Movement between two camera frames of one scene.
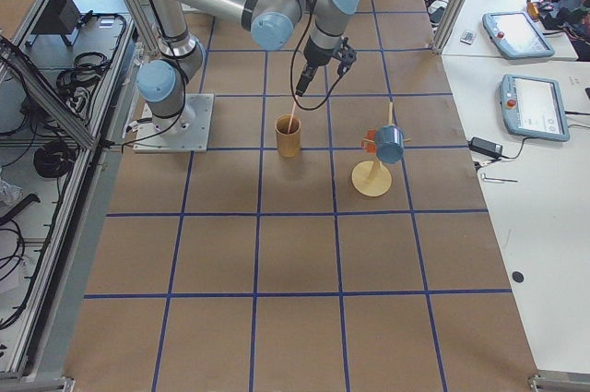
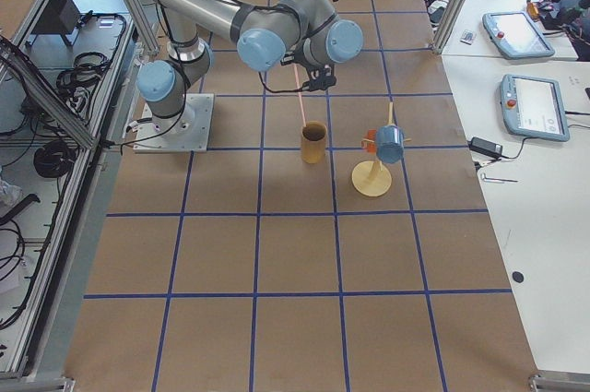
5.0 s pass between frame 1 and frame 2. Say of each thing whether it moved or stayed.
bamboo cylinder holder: moved
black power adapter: stayed
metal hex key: stayed
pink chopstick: moved
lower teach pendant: stayed
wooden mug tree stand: stayed
